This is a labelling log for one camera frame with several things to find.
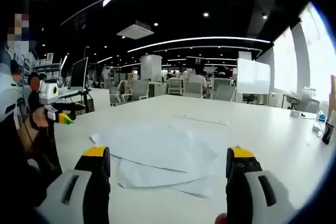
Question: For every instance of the large bright window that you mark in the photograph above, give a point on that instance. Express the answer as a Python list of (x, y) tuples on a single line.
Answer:
[(285, 58), (317, 56)]

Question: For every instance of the blue tissue pack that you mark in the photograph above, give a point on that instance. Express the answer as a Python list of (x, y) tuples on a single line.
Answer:
[(322, 117)]

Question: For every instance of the black desktop stand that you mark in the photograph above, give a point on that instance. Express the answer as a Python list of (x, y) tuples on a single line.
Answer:
[(328, 133)]

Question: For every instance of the row of white office chairs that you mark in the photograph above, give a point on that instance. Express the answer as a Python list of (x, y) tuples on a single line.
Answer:
[(140, 90)]

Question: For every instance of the white power adapter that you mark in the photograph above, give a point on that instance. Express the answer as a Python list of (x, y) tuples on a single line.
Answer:
[(295, 113)]

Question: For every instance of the thin curved ceiling light strip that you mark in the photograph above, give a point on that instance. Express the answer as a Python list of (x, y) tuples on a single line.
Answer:
[(210, 38)]

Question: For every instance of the person's dark clothing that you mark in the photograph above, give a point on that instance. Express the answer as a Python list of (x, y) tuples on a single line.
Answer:
[(15, 176)]

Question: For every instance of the person's left hand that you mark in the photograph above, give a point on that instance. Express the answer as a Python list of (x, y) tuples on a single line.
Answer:
[(39, 120)]

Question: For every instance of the ceiling air conditioner unit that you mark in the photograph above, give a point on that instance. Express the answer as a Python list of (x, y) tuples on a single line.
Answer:
[(135, 30)]

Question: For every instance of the cardboard box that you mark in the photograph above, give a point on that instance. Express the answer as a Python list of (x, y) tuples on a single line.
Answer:
[(333, 89)]

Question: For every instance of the white cloth sheet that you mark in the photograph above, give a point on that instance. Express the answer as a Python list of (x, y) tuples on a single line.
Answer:
[(157, 142)]

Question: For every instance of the white rolling whiteboard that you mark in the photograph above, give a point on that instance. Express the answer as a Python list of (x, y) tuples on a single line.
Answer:
[(253, 75)]

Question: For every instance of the black computer monitor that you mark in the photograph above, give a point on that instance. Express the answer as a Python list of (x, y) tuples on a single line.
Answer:
[(78, 73)]

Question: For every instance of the white table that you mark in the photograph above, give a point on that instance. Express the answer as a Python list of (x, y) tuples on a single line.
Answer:
[(262, 134)]

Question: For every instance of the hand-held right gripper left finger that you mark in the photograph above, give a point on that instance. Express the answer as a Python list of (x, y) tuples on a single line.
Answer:
[(86, 187)]

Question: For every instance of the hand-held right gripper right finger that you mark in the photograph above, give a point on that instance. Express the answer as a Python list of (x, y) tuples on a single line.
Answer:
[(244, 190)]

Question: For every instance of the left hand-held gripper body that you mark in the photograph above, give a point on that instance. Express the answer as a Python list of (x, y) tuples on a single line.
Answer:
[(46, 94)]

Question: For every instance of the white side desk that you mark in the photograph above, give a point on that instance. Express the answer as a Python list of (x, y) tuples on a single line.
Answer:
[(99, 98)]

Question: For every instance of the storage shelf with white bins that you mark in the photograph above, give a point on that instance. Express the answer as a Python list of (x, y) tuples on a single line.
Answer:
[(50, 72)]

